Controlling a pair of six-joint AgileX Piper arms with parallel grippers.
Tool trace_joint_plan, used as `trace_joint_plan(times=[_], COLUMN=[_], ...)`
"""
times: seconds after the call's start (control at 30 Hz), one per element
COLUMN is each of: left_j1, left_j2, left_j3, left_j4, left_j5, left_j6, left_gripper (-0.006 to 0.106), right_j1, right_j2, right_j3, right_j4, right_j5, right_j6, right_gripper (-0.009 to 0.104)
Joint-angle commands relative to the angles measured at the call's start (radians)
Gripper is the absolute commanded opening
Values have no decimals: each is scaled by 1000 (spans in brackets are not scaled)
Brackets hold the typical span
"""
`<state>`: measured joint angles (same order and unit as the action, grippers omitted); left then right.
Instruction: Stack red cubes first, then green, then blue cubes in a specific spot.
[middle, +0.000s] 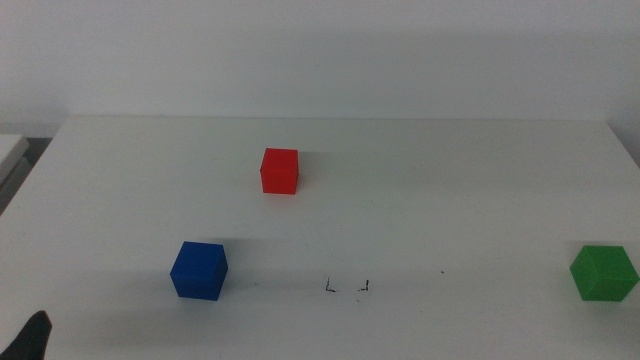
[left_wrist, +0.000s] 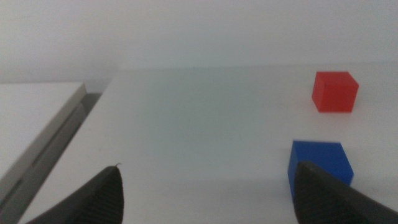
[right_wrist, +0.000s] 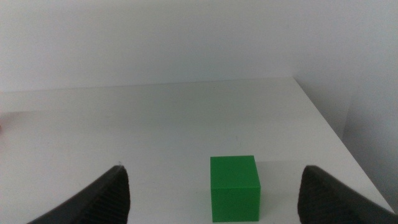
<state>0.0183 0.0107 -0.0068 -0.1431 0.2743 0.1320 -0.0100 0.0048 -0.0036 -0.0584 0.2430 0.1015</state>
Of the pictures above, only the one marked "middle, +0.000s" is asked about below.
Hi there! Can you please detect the red cube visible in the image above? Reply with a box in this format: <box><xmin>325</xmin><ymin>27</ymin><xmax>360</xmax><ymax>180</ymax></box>
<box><xmin>259</xmin><ymin>147</ymin><xmax>300</xmax><ymax>195</ymax></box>

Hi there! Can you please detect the blue cube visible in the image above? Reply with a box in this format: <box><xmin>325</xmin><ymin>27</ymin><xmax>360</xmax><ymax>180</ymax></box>
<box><xmin>169</xmin><ymin>241</ymin><xmax>229</xmax><ymax>302</ymax></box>

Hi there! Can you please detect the green cube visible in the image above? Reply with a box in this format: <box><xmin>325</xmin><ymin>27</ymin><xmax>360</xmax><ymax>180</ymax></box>
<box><xmin>569</xmin><ymin>244</ymin><xmax>640</xmax><ymax>303</ymax></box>

